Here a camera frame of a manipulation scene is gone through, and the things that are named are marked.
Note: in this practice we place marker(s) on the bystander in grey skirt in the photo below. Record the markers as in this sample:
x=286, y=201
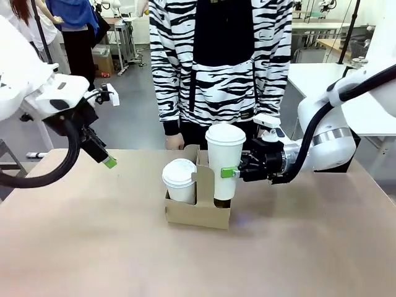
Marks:
x=54, y=37

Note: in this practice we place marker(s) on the person's right hand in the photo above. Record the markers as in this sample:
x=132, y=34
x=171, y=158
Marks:
x=174, y=142

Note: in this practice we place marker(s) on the person torso zebra hoodie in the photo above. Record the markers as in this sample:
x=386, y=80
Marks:
x=222, y=62

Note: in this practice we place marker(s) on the tall white paper cup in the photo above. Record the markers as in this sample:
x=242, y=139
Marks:
x=224, y=148

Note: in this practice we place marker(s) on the large white side table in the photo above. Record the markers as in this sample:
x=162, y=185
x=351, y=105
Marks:
x=309, y=80

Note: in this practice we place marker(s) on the short white lidded paper cup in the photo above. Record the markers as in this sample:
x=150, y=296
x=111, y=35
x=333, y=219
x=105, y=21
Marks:
x=178, y=185

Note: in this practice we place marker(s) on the metal frame background table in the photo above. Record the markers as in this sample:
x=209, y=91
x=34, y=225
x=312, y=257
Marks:
x=119, y=23

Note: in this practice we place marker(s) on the brown cardboard cup carrier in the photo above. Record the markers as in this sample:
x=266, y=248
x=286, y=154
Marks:
x=198, y=216

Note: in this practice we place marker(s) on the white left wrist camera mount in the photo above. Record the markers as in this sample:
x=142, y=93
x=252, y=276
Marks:
x=112, y=96

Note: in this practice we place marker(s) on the wooden background table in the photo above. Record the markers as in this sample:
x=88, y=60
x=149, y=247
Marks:
x=331, y=43

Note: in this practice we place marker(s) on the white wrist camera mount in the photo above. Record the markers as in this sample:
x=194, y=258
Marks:
x=267, y=123
x=112, y=96

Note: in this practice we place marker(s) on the black stand pole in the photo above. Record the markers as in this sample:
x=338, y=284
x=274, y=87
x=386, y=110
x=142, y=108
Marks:
x=349, y=31
x=40, y=31

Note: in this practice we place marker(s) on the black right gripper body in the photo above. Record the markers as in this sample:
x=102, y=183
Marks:
x=266, y=164

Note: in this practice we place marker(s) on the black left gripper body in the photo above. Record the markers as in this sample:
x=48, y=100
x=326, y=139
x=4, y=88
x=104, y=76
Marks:
x=77, y=119

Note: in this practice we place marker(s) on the bystander in blue top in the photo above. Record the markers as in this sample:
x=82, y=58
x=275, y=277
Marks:
x=75, y=18

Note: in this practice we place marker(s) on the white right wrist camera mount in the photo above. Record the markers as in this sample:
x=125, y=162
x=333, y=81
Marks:
x=267, y=123

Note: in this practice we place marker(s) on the black green-padded right gripper finger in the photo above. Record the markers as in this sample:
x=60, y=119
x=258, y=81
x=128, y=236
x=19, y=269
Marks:
x=246, y=156
x=229, y=172

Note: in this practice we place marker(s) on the bystander with long red hair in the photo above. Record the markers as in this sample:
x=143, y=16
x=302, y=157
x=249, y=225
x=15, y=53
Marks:
x=23, y=18

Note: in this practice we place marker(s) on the brown cardboard box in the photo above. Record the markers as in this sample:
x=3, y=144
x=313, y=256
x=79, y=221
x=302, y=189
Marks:
x=103, y=63

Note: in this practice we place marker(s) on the person's right forearm zebra sleeve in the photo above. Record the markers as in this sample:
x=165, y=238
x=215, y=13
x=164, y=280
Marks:
x=167, y=99

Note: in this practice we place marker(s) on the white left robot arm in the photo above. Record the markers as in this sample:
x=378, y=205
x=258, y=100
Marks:
x=18, y=86

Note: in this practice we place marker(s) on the person's left forearm zebra sleeve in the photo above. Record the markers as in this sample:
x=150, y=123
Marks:
x=280, y=77

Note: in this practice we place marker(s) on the white background workbench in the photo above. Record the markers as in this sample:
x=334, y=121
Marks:
x=321, y=26

